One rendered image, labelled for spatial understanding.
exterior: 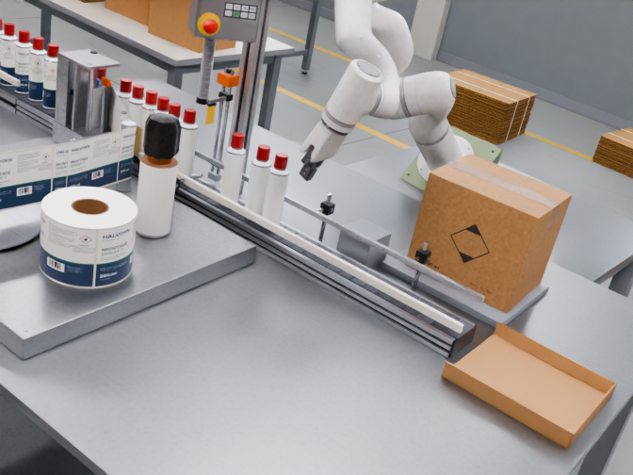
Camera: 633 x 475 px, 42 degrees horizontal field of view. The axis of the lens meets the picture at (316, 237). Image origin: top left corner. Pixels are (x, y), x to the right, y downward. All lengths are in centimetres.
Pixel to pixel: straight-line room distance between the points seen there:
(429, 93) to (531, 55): 533
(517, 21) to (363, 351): 615
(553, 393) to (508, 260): 35
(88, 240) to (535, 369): 103
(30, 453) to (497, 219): 137
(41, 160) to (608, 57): 599
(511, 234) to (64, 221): 103
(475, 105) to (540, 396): 446
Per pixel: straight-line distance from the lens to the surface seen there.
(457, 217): 208
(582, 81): 754
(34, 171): 203
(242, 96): 233
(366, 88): 187
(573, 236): 274
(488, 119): 615
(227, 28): 224
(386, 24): 231
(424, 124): 255
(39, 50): 277
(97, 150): 211
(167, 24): 409
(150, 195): 198
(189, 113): 228
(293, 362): 176
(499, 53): 787
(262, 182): 213
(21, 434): 245
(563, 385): 195
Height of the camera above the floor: 185
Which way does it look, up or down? 27 degrees down
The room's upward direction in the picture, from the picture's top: 12 degrees clockwise
